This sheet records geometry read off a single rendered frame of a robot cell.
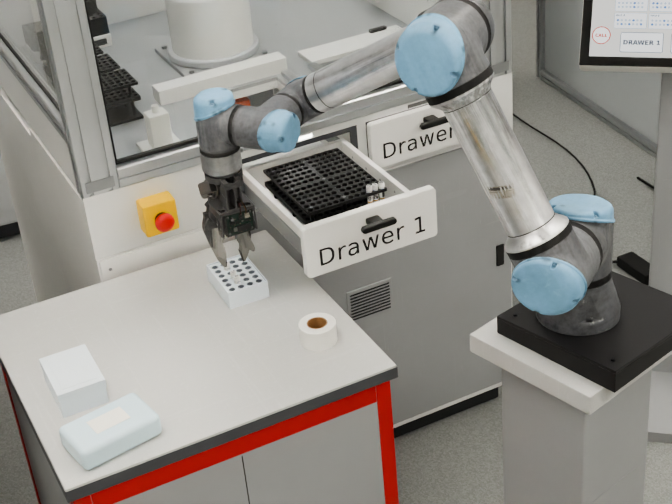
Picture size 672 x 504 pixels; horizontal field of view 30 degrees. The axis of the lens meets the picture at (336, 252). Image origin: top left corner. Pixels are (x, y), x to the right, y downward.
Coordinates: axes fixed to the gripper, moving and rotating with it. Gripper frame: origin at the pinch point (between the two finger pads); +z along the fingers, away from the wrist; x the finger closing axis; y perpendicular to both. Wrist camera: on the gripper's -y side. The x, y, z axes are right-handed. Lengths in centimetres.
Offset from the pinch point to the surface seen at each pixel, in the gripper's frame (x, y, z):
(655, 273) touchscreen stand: 114, -12, 50
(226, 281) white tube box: -1.4, -1.8, 6.4
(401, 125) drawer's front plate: 50, -22, -5
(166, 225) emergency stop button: -8.1, -15.1, -2.1
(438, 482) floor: 46, -7, 85
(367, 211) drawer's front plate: 24.9, 10.5, -7.1
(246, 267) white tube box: 3.8, -3.8, 6.0
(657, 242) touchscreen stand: 114, -12, 41
